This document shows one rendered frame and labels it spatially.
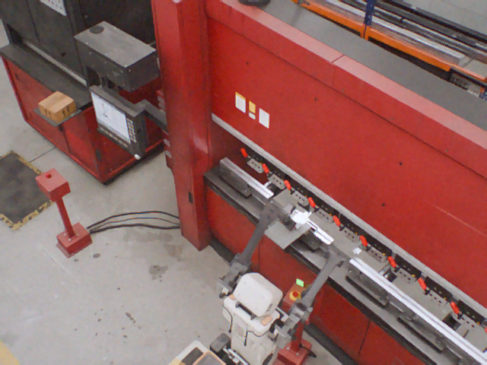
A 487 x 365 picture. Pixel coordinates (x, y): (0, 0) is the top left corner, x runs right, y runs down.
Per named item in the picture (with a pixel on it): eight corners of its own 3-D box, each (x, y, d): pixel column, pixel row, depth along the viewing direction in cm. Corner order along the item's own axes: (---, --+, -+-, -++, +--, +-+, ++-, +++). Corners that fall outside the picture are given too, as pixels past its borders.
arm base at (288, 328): (273, 326, 296) (291, 341, 291) (281, 313, 296) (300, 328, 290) (279, 326, 304) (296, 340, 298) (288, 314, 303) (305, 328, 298)
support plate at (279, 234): (262, 233, 366) (262, 232, 366) (291, 212, 379) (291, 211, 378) (283, 249, 357) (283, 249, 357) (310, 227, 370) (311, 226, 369)
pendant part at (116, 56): (97, 137, 413) (71, 36, 352) (123, 120, 426) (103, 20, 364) (144, 169, 390) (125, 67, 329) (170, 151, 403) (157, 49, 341)
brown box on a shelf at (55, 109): (33, 111, 452) (29, 98, 443) (60, 96, 465) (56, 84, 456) (54, 128, 438) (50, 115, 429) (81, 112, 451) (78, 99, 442)
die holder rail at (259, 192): (220, 169, 422) (219, 160, 415) (225, 166, 425) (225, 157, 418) (267, 207, 397) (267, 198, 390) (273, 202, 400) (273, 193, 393)
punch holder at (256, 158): (246, 163, 384) (246, 145, 372) (255, 157, 388) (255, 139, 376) (261, 174, 377) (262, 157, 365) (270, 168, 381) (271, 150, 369)
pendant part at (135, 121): (98, 128, 398) (87, 87, 372) (111, 120, 405) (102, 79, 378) (141, 158, 378) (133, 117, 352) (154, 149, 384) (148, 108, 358)
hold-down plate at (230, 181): (218, 177, 417) (218, 174, 415) (224, 173, 419) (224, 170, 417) (246, 199, 402) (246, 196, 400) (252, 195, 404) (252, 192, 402)
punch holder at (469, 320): (450, 315, 304) (458, 299, 292) (459, 306, 308) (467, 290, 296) (475, 334, 297) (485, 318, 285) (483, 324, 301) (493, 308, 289)
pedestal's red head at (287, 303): (281, 309, 365) (282, 294, 352) (294, 292, 374) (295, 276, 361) (308, 325, 358) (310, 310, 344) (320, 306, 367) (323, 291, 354)
